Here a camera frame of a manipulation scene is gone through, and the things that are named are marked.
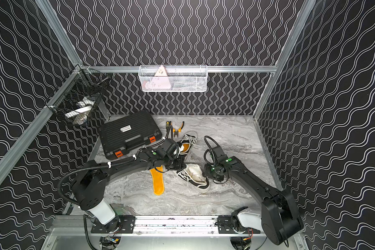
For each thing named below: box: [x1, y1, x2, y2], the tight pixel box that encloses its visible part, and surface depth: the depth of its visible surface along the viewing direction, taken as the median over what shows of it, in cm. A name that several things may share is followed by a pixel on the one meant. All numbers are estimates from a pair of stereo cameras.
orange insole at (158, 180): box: [149, 165, 165, 196], surface depth 89 cm
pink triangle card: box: [154, 65, 168, 77], surface depth 90 cm
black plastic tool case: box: [99, 110, 163, 160], surface depth 103 cm
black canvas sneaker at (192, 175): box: [176, 163, 210, 193], surface depth 85 cm
